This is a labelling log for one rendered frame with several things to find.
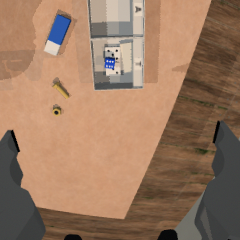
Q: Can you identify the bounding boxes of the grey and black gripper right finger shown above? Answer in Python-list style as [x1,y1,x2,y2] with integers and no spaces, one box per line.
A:
[194,121,240,240]

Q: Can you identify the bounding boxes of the yellow bolt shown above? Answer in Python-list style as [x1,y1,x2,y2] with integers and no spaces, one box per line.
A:
[52,82,69,99]

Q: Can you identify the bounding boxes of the blue and white eraser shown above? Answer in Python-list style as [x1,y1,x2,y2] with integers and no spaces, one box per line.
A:
[44,14,72,56]

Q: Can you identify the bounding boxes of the white domino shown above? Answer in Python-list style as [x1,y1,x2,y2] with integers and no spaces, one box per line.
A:
[105,47,120,76]
[120,42,133,73]

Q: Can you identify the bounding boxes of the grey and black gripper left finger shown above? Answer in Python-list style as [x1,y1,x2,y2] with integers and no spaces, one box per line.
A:
[0,130,46,240]

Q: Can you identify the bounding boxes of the yellow hex nut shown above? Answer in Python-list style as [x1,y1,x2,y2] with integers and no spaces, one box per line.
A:
[52,107,61,117]

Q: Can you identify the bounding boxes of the blue die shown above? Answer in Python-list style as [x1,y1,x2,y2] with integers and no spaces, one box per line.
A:
[105,57,115,69]

